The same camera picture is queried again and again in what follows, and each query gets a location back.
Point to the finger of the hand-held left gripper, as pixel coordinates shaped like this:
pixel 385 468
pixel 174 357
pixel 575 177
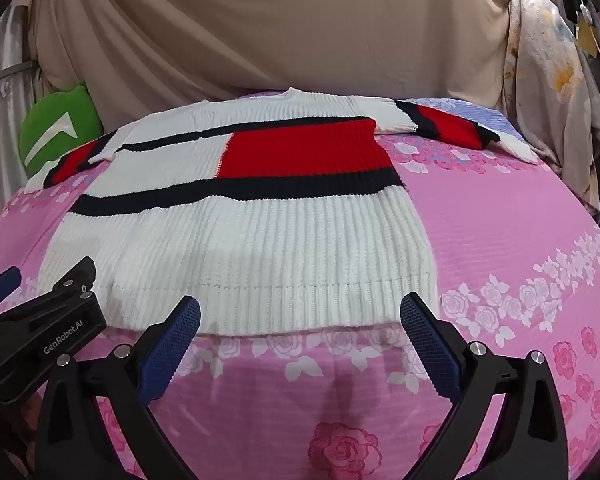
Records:
pixel 2 282
pixel 75 275

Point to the cream floral hanging cloth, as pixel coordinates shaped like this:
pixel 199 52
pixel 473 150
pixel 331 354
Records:
pixel 545 85

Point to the grey metal bar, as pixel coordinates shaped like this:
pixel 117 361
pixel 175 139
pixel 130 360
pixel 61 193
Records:
pixel 5 74

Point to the pink floral bedsheet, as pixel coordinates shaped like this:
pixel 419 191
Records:
pixel 480 220

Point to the green plush cushion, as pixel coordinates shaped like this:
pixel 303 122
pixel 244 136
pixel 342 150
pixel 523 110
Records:
pixel 50 120

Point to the beige draped cloth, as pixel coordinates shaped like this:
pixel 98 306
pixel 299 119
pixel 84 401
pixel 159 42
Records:
pixel 230 25

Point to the silver satin curtain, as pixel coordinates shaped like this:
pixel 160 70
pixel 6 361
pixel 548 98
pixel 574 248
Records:
pixel 0 125

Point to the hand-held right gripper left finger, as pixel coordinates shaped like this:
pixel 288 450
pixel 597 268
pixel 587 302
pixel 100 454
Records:
pixel 172 345

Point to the white red black knit sweater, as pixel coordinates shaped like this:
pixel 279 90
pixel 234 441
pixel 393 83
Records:
pixel 260 240

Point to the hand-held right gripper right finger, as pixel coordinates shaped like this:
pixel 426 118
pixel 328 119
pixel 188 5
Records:
pixel 427 345

